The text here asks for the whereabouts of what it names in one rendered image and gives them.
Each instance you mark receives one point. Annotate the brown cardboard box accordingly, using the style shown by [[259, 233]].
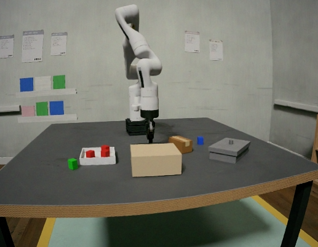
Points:
[[184, 145]]

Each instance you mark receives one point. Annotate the green block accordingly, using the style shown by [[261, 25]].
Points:
[[73, 164]]

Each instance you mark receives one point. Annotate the blue block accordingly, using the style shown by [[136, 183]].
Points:
[[200, 140]]

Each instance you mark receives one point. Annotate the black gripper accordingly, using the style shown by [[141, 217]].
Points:
[[149, 123]]

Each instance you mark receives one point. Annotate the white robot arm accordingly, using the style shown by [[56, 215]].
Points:
[[135, 45]]

